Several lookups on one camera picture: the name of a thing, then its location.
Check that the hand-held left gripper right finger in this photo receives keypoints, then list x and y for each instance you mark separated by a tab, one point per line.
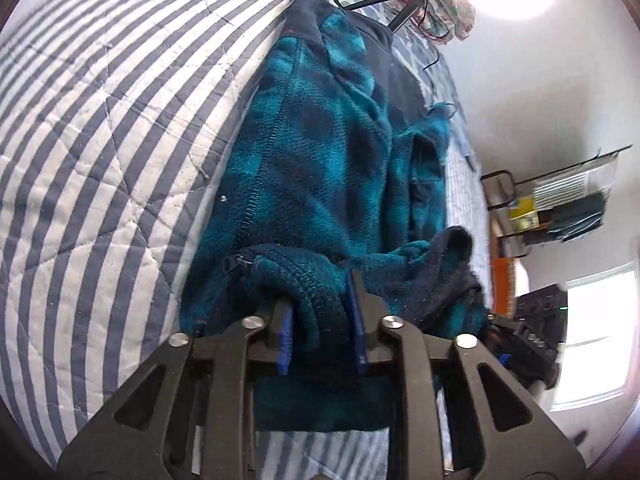
359	330

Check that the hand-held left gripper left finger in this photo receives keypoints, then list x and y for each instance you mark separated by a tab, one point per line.
286	340

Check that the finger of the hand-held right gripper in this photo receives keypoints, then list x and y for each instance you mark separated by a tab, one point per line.
503	358

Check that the teal plaid fleece jacket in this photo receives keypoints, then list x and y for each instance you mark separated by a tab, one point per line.
310	160

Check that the orange container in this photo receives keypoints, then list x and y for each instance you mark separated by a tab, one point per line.
502	285

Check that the bright window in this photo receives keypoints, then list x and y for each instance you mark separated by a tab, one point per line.
595	340

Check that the yellow box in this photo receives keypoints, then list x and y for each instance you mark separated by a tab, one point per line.
524	215

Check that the dark green cloth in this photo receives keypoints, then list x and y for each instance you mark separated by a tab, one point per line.
580	215

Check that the black metal rack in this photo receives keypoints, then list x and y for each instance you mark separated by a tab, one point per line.
575	162

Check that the blue white striped quilt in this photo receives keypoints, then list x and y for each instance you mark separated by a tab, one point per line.
100	160

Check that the floral fabric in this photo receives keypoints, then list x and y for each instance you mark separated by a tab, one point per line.
440	5

